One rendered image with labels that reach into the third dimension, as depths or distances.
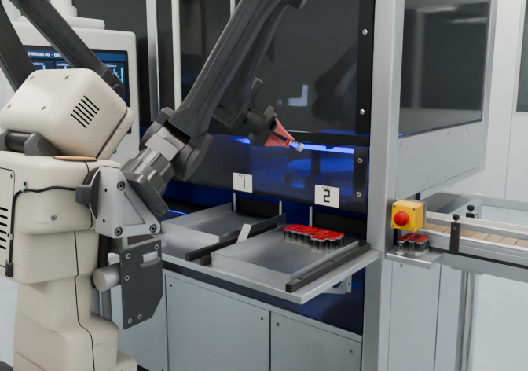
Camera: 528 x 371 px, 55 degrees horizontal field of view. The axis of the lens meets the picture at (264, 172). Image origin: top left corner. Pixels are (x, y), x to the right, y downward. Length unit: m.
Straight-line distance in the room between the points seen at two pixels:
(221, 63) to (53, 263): 0.47
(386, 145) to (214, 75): 0.69
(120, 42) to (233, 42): 1.14
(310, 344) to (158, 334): 0.81
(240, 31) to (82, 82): 0.30
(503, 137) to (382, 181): 4.67
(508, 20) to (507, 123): 1.08
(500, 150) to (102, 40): 4.89
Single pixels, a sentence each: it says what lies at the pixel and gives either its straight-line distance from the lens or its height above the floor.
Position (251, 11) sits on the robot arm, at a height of 1.48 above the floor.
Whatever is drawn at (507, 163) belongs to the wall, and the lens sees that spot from 6.12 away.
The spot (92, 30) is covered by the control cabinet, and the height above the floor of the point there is 1.54.
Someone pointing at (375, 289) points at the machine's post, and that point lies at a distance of 1.56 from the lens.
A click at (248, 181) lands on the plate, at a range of 1.74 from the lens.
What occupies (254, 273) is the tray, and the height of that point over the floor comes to 0.89.
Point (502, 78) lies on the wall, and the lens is 6.07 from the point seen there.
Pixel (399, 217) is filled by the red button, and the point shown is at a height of 1.00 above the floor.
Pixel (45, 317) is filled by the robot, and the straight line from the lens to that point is 1.05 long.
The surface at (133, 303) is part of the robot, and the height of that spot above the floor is 0.93.
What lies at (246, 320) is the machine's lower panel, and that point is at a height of 0.51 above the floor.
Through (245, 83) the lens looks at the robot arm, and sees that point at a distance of 1.09.
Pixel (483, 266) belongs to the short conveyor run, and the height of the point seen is 0.86.
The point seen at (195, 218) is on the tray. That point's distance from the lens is 1.79.
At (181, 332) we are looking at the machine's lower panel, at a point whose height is 0.35.
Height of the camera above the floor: 1.36
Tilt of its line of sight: 10 degrees down
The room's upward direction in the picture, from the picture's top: straight up
